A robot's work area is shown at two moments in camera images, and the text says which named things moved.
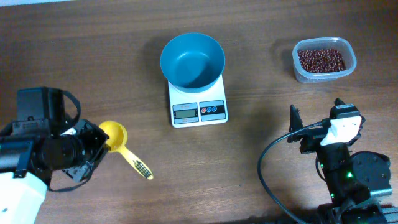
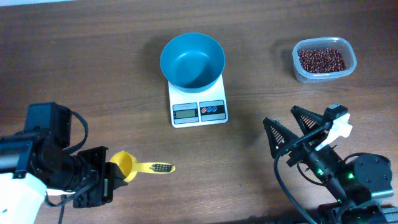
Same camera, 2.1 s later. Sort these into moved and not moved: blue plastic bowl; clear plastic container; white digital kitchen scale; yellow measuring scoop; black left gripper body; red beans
Moved: black left gripper body; yellow measuring scoop
Not moved: red beans; blue plastic bowl; clear plastic container; white digital kitchen scale
